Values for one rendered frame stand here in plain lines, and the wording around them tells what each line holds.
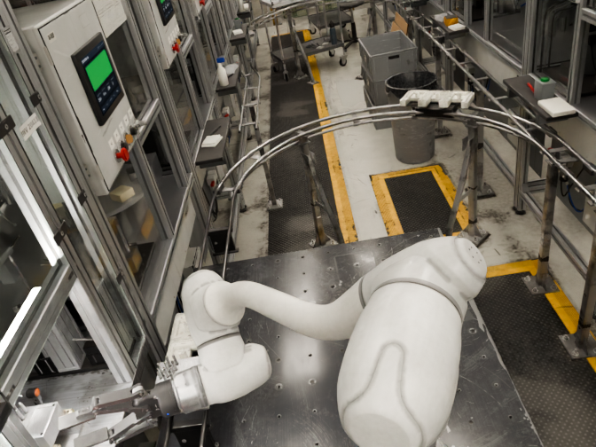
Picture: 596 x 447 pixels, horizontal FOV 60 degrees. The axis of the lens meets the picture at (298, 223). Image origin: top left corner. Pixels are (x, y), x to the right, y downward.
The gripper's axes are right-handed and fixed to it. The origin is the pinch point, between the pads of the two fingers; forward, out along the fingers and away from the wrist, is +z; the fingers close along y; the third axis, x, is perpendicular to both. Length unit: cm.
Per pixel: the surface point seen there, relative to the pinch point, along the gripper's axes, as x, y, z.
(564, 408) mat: -1, -104, -158
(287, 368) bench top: -27, -46, -52
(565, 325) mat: -36, -107, -192
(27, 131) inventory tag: -45, 45, -6
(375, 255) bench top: -63, -48, -103
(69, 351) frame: -39.3, -18.5, 6.7
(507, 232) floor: -109, -116, -219
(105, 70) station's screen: -89, 38, -25
